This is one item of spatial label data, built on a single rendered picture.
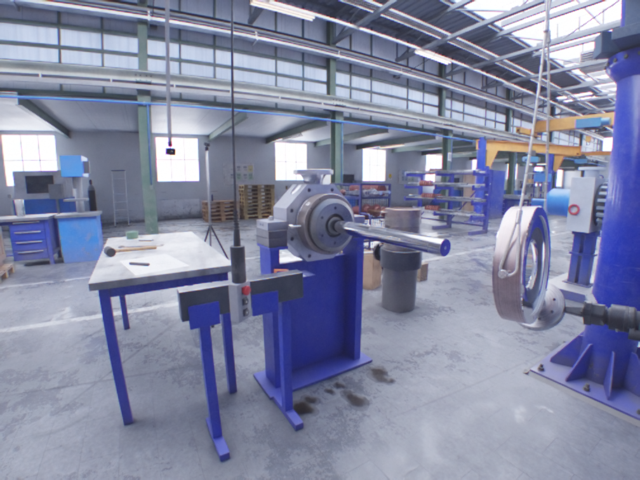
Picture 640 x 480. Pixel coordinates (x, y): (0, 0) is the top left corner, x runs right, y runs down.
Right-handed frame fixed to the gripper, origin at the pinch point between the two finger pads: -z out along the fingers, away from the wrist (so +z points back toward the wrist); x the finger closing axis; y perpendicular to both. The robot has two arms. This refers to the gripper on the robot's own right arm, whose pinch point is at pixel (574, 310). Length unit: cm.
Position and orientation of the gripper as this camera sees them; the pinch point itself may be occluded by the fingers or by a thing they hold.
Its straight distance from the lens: 140.7
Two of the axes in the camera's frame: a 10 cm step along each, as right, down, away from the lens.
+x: -6.1, -5.6, -5.6
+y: -4.5, 8.3, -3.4
